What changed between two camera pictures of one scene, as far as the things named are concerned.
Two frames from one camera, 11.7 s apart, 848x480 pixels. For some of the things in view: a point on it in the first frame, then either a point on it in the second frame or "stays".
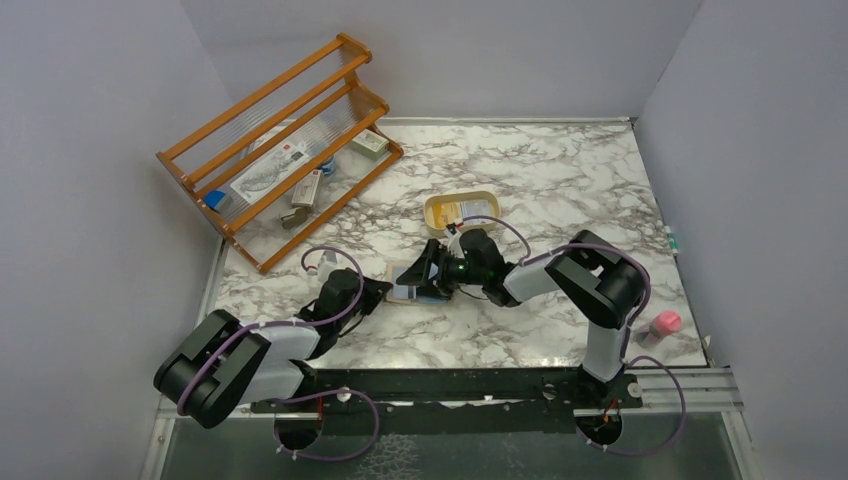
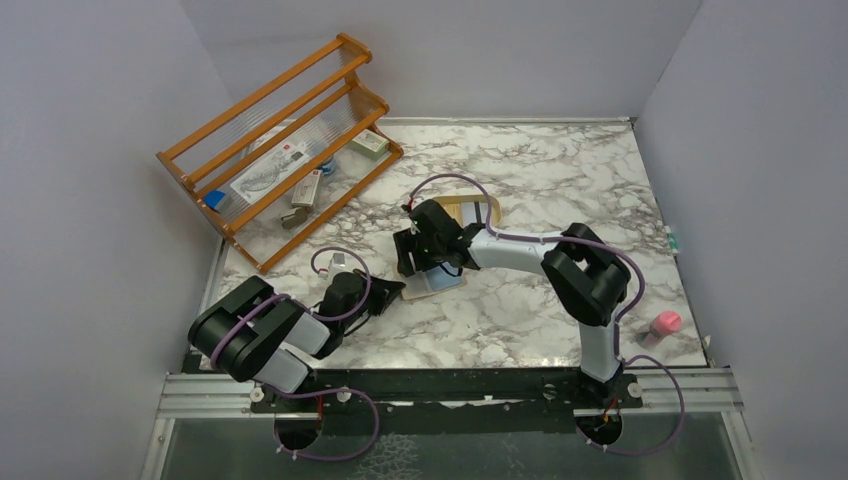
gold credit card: [445, 213] stays
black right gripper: [418, 274] → [407, 242]
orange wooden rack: [273, 165] stays
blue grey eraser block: [213, 197] stays
